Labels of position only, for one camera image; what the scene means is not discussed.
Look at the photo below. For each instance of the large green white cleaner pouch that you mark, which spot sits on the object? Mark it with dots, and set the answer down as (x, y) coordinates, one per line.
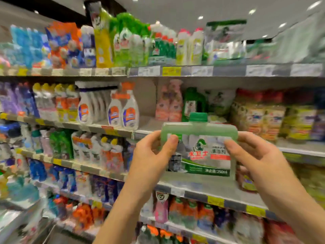
(226, 40)

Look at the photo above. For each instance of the white price tag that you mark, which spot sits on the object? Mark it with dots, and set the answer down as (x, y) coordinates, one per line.
(306, 70)
(149, 71)
(261, 70)
(202, 71)

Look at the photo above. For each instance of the cluster of green cleaner bottles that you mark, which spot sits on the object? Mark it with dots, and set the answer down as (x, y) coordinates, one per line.
(62, 144)

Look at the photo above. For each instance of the pink twin spray bottle pack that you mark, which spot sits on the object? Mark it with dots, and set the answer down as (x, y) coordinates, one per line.
(170, 104)

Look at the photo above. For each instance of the cluster of blue cleaner bottles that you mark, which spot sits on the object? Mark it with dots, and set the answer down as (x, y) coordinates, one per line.
(66, 178)

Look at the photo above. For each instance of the small green white cleaner pouch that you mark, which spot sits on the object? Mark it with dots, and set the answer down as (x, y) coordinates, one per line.
(302, 43)

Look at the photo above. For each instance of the yellow-capped pink-label cleaner bottle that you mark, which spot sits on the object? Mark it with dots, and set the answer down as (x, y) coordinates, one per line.
(117, 157)
(106, 155)

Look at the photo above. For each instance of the row of purple cleaner bottles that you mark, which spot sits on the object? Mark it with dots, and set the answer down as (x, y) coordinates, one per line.
(20, 99)

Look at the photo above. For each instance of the white red-capped cleaner bottle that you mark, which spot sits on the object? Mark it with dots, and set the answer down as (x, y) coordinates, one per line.
(197, 48)
(183, 48)

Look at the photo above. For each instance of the clear-wrapped white bottle pack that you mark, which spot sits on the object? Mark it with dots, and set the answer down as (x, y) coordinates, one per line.
(86, 147)

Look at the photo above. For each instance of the cluster of orange trigger sprayers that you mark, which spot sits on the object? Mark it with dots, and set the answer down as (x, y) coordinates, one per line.
(81, 213)

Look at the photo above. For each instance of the row of green pump bottles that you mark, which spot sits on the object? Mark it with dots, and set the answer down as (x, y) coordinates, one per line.
(129, 43)

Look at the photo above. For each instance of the blue spray bottle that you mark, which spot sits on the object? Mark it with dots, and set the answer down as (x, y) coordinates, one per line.
(130, 155)

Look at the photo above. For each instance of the white orange-trigger spray bottle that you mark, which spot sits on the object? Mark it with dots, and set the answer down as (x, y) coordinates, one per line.
(131, 111)
(115, 114)

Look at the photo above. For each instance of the white blue cleaner bottle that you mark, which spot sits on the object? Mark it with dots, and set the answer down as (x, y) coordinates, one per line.
(89, 48)

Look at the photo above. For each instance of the row of yellow red-capped bottles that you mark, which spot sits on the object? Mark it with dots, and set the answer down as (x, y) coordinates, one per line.
(274, 119)

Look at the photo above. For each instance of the green capped cleaner bottle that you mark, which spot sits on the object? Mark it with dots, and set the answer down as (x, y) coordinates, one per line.
(193, 104)

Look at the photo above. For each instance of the orange promo sign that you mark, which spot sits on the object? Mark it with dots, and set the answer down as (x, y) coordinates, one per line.
(110, 130)

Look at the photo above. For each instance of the person's right hand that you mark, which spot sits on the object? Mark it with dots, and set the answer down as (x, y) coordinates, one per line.
(264, 167)

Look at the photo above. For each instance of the yellow price tag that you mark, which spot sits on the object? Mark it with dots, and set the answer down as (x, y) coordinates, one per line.
(256, 211)
(216, 201)
(172, 71)

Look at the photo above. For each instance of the row of blue cleaner packs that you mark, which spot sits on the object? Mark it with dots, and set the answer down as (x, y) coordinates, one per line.
(40, 45)

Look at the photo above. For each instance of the yellow green cleaner bottle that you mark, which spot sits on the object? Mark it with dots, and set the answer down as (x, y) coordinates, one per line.
(103, 40)

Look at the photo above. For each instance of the person's left hand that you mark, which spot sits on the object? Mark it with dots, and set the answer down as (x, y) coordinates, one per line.
(147, 170)

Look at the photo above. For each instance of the white green-print cleaner pouch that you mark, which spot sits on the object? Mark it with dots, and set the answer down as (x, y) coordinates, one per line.
(221, 101)

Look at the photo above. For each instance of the row of yellow-capped cleaner bottles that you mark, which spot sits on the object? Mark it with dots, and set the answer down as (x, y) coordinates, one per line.
(58, 101)

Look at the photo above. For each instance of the white orange spray bottles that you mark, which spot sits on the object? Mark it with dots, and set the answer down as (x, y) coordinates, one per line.
(86, 106)

